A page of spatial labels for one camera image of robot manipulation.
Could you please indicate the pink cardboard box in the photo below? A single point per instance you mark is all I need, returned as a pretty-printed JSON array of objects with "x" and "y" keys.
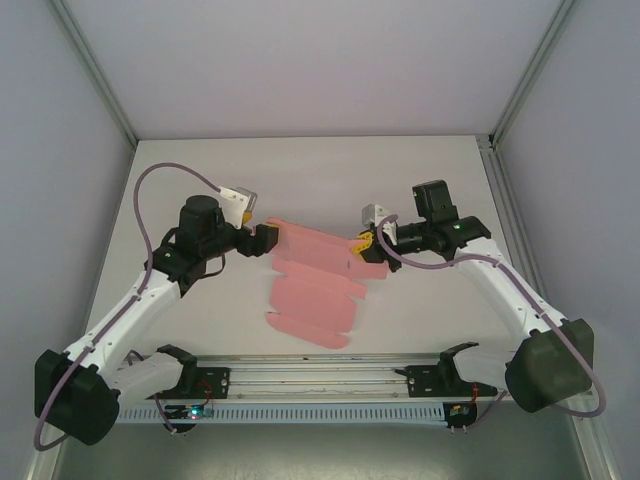
[{"x": 310, "y": 300}]

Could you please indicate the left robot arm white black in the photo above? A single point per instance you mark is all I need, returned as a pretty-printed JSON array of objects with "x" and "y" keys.
[{"x": 125, "y": 312}]

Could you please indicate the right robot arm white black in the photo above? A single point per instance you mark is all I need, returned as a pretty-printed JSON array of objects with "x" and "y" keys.
[{"x": 505, "y": 295}]

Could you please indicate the aluminium table edge profile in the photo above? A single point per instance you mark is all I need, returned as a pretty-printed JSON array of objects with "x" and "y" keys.
[{"x": 515, "y": 225}]

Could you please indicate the black mounting plate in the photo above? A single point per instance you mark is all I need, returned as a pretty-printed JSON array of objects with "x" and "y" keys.
[
  {"x": 210, "y": 382},
  {"x": 425, "y": 380}
]

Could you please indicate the small green circuit board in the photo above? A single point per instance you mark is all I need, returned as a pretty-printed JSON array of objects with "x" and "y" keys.
[{"x": 459, "y": 412}]

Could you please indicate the circuit board with lit LED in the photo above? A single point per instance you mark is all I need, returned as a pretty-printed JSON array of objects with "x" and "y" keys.
[{"x": 192, "y": 412}]

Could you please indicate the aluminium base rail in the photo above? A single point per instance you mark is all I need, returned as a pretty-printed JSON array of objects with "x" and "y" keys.
[{"x": 320, "y": 377}]

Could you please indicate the aluminium frame post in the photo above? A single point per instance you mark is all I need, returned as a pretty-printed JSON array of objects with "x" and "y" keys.
[{"x": 535, "y": 70}]

